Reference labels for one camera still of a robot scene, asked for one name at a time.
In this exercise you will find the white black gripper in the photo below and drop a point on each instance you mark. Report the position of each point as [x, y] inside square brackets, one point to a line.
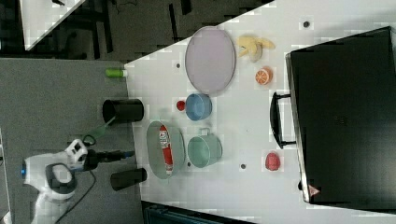
[80, 158]

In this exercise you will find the red plush ketchup bottle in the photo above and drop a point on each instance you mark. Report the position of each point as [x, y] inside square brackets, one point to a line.
[166, 148]

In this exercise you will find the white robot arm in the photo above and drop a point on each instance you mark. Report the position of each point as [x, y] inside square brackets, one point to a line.
[53, 176]

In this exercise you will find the black cylinder container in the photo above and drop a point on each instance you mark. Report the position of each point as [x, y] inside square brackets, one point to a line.
[126, 179]

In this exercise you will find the green plastic spatula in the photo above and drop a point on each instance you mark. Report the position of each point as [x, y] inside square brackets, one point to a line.
[92, 136]

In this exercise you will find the black cylinder cup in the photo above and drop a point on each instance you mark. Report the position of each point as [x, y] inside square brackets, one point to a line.
[123, 110]

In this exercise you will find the green marker bottle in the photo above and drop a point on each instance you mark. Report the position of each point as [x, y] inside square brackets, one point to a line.
[112, 72]

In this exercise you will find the small red round toy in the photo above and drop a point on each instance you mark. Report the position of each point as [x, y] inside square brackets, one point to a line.
[180, 105]

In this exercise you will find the green mug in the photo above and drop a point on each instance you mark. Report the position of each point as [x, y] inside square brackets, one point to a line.
[204, 149]

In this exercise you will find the blue bowl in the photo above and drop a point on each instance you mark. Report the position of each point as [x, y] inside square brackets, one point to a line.
[198, 106]

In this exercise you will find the lavender round plate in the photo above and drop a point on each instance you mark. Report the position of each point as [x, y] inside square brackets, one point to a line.
[210, 60]

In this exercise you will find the white side table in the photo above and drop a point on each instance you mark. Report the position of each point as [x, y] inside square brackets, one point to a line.
[40, 17]

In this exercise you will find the red plush strawberry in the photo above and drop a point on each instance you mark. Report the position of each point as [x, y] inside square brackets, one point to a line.
[272, 161]

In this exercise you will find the plush orange slice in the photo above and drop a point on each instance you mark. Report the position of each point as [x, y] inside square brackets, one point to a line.
[264, 76]

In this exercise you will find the plush peeled banana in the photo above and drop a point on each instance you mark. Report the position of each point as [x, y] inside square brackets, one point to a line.
[252, 46]

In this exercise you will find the black toaster oven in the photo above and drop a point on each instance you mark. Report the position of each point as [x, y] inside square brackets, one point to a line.
[343, 106]

